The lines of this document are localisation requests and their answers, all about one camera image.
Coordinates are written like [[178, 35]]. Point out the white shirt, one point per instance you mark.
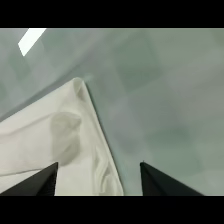
[[40, 143]]

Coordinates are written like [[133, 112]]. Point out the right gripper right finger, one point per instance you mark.
[[160, 183]]

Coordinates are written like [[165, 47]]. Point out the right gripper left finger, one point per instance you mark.
[[40, 183]]

